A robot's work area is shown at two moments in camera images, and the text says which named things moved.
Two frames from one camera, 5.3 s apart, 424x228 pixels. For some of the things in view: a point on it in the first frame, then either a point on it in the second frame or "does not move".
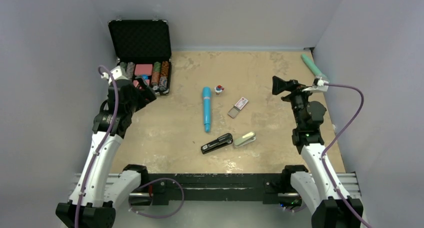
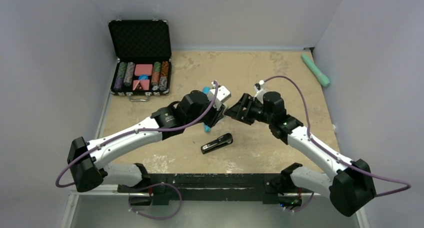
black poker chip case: (143, 48) does not move
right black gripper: (280, 85) to (237, 111)
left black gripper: (145, 96) to (216, 115)
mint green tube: (313, 67) does not move
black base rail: (251, 188) does not move
